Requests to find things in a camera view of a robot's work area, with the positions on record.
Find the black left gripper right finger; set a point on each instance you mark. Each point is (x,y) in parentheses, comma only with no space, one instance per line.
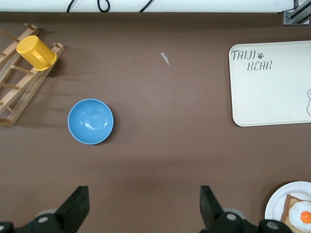
(213,216)

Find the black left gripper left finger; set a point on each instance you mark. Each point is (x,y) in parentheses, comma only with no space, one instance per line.
(70,213)

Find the white round plate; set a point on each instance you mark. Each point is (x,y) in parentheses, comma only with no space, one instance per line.
(277,201)

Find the brown toast slice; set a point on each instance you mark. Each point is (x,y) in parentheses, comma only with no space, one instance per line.
(289,202)

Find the fried egg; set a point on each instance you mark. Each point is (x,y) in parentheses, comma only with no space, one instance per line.
(297,214)

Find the blue bowl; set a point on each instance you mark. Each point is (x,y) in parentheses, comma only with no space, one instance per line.
(90,121)

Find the cream tray with bear print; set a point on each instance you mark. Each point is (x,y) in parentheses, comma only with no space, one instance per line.
(267,97)

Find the wooden peg drying rack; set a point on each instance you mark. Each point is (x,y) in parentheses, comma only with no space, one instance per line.
(24,82)

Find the small grey paper scrap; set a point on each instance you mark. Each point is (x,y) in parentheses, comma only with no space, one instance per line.
(165,59)

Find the yellow mug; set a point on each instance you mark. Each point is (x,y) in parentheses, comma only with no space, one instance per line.
(34,52)

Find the aluminium frame profile with bracket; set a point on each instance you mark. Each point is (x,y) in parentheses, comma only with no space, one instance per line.
(295,18)

